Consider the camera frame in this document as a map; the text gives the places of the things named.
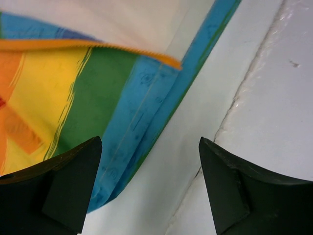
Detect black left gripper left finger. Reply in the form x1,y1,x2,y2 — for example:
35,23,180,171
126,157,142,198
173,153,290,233
0,137,102,235

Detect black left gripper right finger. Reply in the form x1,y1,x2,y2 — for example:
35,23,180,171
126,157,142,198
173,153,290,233
199,138,313,235

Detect rainbow striped hooded jacket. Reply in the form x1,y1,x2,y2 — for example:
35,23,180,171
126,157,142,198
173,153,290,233
0,0,239,212

